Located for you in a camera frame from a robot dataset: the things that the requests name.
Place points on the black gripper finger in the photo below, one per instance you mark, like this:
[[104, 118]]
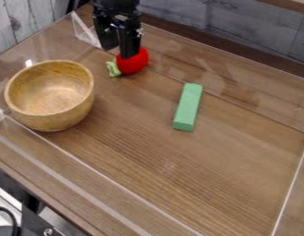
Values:
[[105, 33], [129, 34]]

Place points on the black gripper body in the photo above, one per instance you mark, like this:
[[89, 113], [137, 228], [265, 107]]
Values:
[[116, 14]]

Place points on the red plush strawberry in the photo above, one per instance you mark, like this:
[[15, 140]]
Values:
[[128, 66]]

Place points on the wooden bowl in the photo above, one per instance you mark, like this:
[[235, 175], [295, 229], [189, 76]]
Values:
[[51, 94]]

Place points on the green rectangular block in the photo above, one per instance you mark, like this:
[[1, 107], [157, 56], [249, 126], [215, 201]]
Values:
[[185, 115]]

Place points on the clear acrylic table barrier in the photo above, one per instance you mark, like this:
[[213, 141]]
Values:
[[124, 175]]

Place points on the clear acrylic corner bracket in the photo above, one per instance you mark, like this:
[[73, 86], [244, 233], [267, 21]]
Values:
[[84, 33]]

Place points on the black metal bracket with screw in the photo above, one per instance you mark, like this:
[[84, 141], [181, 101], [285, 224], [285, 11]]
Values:
[[35, 226]]

